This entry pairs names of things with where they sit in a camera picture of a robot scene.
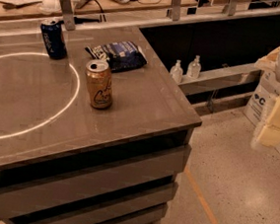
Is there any blue chip bag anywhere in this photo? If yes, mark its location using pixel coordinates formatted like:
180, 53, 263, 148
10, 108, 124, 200
85, 41, 147, 73

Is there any clear bottle right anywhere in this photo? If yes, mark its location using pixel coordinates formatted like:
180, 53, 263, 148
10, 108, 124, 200
186, 55, 201, 79

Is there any orange soda can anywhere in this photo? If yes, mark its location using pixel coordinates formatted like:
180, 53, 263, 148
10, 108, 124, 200
85, 59, 112, 110

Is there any metal post middle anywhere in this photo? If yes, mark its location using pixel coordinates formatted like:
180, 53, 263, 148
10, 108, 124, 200
169, 0, 181, 21

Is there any blue soda can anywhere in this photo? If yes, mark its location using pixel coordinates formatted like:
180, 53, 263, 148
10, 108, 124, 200
40, 19, 67, 59

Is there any metal bracket post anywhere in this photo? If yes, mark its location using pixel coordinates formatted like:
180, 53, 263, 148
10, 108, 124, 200
59, 0, 75, 31

